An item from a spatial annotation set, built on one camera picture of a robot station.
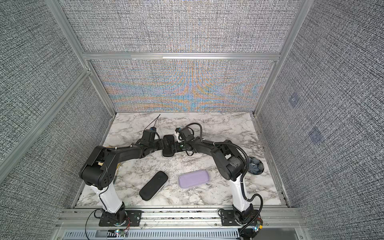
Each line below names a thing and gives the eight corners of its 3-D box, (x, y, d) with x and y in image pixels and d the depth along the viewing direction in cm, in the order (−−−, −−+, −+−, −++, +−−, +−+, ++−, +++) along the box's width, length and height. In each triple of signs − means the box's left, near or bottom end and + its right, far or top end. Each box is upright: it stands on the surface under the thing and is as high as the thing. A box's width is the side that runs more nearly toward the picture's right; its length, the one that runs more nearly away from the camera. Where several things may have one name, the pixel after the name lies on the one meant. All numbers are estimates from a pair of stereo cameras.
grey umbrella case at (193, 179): (179, 189, 84) (179, 187, 81) (178, 176, 89) (177, 174, 86) (210, 183, 86) (210, 181, 84) (206, 171, 91) (207, 168, 88)
